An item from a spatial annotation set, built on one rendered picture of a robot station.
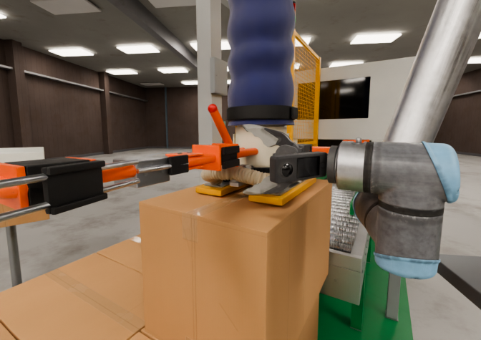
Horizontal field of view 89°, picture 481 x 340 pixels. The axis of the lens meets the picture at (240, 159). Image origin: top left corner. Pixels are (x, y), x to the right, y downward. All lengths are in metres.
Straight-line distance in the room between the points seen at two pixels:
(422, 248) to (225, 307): 0.41
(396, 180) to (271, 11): 0.56
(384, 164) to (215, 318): 0.50
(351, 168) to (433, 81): 0.25
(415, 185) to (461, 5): 0.35
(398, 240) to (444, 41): 0.37
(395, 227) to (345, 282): 0.83
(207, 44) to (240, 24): 1.58
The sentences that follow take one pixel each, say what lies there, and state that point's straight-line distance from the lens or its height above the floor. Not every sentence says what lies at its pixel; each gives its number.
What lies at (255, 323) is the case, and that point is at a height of 0.74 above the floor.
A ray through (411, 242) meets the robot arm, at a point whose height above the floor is 0.97.
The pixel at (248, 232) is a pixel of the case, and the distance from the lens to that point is 0.52.
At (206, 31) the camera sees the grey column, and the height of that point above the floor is 1.99.
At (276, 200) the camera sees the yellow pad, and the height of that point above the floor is 0.97.
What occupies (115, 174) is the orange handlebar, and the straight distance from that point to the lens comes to 0.40.
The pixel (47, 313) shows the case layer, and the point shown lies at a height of 0.54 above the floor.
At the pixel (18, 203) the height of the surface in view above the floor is 1.06.
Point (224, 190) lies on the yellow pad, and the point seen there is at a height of 0.96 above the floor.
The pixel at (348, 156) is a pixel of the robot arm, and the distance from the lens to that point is 0.45.
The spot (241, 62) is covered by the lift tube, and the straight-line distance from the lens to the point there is 0.76.
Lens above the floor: 1.14
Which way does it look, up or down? 7 degrees down
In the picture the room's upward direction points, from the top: straight up
